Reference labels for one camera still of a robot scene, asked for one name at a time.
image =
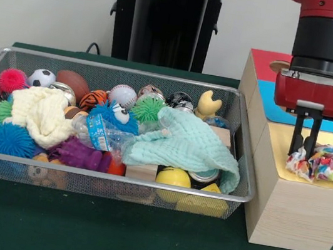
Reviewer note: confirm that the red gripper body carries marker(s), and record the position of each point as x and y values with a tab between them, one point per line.
314	94

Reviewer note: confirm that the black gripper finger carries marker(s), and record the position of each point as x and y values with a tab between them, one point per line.
313	135
297	136

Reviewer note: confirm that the pale patterned fabric scrunchie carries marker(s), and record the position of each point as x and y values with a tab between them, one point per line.
331	167

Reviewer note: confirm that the mint green cloth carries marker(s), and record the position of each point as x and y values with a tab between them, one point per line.
188	147

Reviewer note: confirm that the small blue spiky ball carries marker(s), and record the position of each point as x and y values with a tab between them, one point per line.
104	114

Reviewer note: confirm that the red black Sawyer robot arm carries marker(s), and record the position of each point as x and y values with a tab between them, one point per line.
325	39

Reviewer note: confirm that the wooden box with three holes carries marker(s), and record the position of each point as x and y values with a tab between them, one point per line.
298	215

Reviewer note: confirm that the yellow smiley face ball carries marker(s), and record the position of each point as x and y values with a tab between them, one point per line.
174	178

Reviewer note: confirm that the dark green table cloth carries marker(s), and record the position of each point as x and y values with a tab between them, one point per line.
135	240

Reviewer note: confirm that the crushed clear plastic bottle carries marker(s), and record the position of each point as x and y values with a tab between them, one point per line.
101	135

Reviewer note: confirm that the purple knobbly rubber toy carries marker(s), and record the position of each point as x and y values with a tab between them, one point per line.
79	154

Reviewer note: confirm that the cream white cloth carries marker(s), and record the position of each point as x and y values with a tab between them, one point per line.
41	114

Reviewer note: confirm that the black and white soccer ball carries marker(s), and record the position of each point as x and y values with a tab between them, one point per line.
41	77

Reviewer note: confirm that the large blue spiky ball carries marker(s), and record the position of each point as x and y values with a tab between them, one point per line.
5	139

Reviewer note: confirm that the pink spiky ball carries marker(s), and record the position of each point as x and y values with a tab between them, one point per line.
10	79

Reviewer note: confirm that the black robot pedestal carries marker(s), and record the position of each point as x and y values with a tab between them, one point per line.
156	28

